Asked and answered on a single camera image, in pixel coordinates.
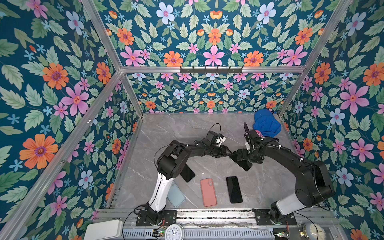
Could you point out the black hook rail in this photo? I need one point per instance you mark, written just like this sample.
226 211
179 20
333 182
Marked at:
210 70

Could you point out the white clock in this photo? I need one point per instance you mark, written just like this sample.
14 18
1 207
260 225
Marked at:
174 232

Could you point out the pink phone case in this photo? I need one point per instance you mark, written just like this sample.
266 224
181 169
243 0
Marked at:
208 192

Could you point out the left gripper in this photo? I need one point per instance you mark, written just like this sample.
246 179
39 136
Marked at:
223 151

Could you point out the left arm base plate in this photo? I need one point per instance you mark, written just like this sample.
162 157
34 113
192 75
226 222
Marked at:
168 217

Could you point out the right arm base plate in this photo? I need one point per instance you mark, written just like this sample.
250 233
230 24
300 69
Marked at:
266 217

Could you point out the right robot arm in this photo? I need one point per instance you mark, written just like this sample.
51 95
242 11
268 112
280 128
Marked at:
313 183

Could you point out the white heat sink strip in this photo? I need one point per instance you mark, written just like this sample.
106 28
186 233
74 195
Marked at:
200 234

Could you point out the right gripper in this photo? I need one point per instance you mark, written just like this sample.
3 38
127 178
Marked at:
243 156

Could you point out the black phone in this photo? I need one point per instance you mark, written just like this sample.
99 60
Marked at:
188 174
234 190

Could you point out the white box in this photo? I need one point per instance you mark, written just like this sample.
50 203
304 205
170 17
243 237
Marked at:
108 230

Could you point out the black phone case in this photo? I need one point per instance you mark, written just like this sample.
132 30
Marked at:
245 165

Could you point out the brass alarm clock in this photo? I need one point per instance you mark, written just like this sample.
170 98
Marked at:
310 231

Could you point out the doll with blue cloth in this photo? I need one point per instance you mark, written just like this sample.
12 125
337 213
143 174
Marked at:
266 123

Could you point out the light blue phone case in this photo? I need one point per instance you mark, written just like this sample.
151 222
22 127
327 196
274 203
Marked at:
175 195

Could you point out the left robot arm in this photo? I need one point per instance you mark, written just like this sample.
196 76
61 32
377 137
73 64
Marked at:
173 162

